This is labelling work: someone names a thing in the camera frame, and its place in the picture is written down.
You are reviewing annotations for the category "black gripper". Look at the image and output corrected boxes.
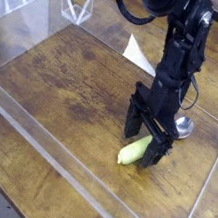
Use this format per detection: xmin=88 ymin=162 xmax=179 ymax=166
xmin=124 ymin=67 xmax=190 ymax=168

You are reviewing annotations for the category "green handled metal spoon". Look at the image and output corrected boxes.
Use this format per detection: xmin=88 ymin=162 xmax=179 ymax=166
xmin=117 ymin=116 xmax=195 ymax=166

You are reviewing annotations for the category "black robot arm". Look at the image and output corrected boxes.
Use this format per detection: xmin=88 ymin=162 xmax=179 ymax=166
xmin=124 ymin=0 xmax=218 ymax=167

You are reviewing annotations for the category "clear acrylic enclosure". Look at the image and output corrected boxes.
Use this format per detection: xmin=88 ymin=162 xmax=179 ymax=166
xmin=0 ymin=0 xmax=218 ymax=218

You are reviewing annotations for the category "black cable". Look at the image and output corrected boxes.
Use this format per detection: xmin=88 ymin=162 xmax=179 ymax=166
xmin=105 ymin=0 xmax=160 ymax=29

